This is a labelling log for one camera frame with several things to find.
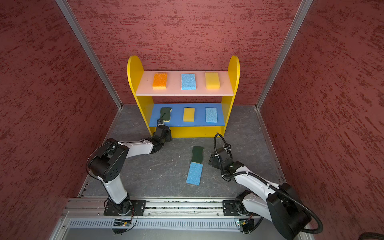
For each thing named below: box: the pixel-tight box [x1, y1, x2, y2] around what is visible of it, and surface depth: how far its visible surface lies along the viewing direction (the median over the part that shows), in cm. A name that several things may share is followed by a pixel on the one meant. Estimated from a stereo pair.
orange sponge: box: [152, 72, 168, 90], surface depth 75 cm
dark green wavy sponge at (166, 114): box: [160, 107, 173, 123], surface depth 99 cm
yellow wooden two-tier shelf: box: [127, 55, 241, 138], surface depth 80 cm
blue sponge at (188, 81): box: [181, 73, 197, 90], surface depth 76 cm
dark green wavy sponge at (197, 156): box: [191, 145, 205, 164], surface depth 94 cm
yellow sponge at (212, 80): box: [205, 72, 221, 90], surface depth 76 cm
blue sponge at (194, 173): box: [186, 161, 204, 186], surface depth 87 cm
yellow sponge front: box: [183, 107, 195, 122], surface depth 96 cm
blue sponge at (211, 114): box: [205, 107, 218, 123], surface depth 97 cm
